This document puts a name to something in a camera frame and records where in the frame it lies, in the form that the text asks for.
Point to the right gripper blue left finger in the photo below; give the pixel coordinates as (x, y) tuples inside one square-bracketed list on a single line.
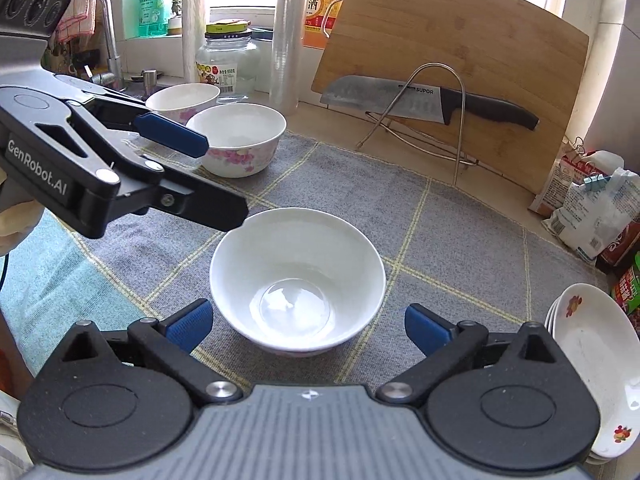
[(182, 331)]

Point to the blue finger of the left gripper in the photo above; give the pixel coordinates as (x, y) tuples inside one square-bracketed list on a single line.
[(171, 134), (201, 201)]

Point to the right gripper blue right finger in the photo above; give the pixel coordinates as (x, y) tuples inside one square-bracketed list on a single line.
[(427, 330)]

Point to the white bowl pink flowers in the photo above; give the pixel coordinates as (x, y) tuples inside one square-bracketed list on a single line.
[(182, 101)]

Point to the white bowl purple flowers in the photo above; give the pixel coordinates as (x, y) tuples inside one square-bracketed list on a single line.
[(242, 138)]

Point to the plain white bowl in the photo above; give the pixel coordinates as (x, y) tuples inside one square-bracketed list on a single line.
[(297, 281)]

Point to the white plate with fruit print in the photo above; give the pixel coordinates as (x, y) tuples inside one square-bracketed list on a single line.
[(602, 345)]

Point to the white plate with fruit motif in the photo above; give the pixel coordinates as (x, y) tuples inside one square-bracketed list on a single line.
[(551, 317)]

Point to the steel kitchen faucet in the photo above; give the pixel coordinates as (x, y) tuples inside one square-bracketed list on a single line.
[(114, 64)]

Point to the clear glass jar green lid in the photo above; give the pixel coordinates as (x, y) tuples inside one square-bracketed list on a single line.
[(228, 60)]

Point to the small potted plant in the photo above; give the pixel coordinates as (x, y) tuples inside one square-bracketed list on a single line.
[(174, 25)]

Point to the plastic wrap roll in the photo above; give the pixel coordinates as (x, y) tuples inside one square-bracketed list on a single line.
[(193, 31), (287, 46)]

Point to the pink dish towel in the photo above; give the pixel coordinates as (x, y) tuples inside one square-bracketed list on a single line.
[(78, 20)]

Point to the green dish soap bottle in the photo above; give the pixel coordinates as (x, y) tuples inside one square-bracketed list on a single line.
[(152, 21)]

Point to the dark soy sauce bottle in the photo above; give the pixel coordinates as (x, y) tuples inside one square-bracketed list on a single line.
[(625, 245)]

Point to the orange cooking oil bottle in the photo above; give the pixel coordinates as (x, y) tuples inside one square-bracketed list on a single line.
[(319, 21)]

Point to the green lidded sauce jar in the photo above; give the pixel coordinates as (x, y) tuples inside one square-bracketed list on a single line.
[(626, 292)]

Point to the white plastic food bag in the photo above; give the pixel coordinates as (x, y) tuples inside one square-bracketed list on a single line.
[(595, 213)]

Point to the small white bag with clip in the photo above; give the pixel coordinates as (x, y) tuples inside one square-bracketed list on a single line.
[(571, 167)]

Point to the bamboo cutting board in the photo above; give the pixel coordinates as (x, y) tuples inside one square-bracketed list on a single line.
[(506, 49)]

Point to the metal wire board rack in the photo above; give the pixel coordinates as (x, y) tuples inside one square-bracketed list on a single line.
[(427, 110)]

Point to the black handled kitchen knife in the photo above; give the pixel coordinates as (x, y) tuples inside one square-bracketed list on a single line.
[(371, 94)]

